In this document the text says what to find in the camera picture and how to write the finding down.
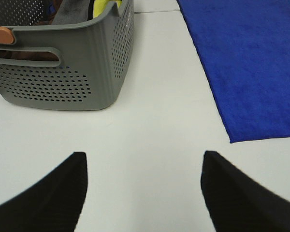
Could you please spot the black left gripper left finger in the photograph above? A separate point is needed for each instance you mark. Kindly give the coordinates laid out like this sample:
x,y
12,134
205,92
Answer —
x,y
53,204

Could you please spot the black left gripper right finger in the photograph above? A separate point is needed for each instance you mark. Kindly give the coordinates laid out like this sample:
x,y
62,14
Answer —
x,y
237,203

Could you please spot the blue towel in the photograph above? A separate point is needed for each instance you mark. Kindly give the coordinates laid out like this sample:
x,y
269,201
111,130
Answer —
x,y
244,49

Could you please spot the brown towel in basket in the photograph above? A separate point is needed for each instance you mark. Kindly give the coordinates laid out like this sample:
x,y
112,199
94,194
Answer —
x,y
26,55

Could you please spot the grey perforated laundry basket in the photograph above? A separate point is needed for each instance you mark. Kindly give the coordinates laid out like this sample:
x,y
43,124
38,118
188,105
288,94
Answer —
x,y
94,56

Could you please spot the grey towel in basket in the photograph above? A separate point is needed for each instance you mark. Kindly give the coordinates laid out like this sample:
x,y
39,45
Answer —
x,y
72,11

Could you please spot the yellow-green towel in basket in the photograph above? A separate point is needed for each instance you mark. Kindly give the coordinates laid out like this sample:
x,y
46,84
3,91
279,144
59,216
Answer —
x,y
100,5

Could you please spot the orange basket handle grip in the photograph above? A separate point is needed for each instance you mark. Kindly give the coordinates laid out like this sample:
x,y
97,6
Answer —
x,y
7,36

